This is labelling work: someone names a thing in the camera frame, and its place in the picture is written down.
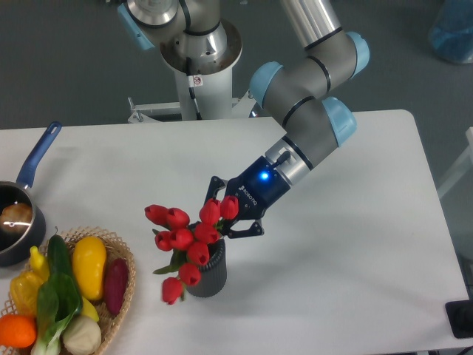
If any blue handled saucepan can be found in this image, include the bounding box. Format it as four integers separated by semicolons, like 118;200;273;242
1;121;62;267

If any red tulip bouquet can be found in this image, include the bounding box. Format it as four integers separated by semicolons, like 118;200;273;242
144;196;239;305

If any dark grey ribbed vase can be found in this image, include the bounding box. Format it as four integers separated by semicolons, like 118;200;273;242
187;239;227;298

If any yellow banana tip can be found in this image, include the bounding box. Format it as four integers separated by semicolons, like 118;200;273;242
81;296;100;322

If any purple sweet potato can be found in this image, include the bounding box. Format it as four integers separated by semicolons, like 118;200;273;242
103;258;129;316

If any white frame at right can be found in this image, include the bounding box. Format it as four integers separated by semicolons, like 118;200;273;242
437;126;472;199

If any small yellow pepper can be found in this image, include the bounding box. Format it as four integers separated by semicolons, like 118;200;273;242
30;246;50;281

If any black cable on pedestal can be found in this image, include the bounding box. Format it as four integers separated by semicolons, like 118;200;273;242
186;57;203;121

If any brown bun in saucepan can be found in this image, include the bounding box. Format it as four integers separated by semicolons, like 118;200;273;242
1;203;33;234

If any yellow bell pepper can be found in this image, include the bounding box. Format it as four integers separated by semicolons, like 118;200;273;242
10;271;44;317

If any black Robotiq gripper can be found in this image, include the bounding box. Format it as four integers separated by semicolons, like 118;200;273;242
204;156;290;239

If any black device at edge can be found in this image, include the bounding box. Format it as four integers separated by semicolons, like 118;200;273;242
445;300;472;339

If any yellow squash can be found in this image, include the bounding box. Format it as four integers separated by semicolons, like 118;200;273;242
72;236;107;301

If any dark green cucumber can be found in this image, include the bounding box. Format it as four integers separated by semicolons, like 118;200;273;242
47;234;74;280

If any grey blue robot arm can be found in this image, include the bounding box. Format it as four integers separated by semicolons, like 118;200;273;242
118;1;370;238

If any beige garlic bulb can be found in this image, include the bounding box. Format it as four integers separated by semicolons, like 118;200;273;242
63;316;101;355

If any orange fruit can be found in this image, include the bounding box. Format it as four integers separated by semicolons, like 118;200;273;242
1;314;37;348

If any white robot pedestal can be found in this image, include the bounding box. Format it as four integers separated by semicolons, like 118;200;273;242
128;19;260;124

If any green bok choy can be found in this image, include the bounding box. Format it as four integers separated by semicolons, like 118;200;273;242
31;273;82;354

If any blue transparent container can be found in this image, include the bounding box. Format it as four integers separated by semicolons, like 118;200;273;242
428;0;472;64

